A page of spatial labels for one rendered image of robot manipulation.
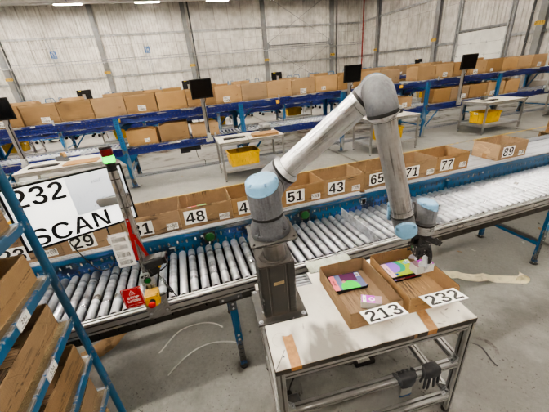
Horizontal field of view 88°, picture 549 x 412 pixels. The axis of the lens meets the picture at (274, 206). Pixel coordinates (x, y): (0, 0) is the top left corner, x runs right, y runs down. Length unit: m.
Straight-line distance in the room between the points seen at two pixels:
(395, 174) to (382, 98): 0.29
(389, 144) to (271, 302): 0.92
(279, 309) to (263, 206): 0.58
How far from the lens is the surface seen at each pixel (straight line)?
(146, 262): 1.61
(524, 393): 2.58
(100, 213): 1.66
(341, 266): 1.77
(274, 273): 1.39
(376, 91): 1.14
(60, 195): 1.63
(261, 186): 1.19
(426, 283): 1.85
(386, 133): 1.15
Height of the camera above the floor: 1.89
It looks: 25 degrees down
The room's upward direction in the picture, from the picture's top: 5 degrees counter-clockwise
